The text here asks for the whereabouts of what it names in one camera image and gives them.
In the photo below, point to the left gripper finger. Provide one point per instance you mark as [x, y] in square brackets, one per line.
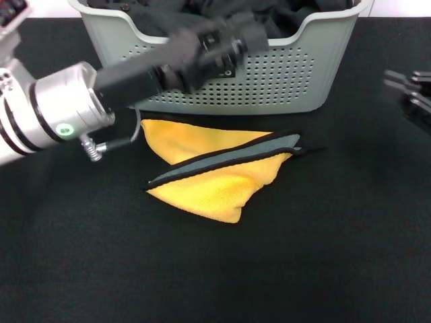
[252, 37]

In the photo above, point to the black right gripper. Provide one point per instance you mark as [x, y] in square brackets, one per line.
[419, 107]

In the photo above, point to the dark crumpled cloth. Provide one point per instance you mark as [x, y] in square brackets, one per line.
[134, 17]

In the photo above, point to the grey perforated plastic storage box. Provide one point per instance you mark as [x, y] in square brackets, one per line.
[286, 77]

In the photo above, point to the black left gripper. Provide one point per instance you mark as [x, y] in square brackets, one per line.
[134, 77]

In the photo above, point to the yellow towel with black trim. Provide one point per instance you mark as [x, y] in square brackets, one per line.
[208, 195]

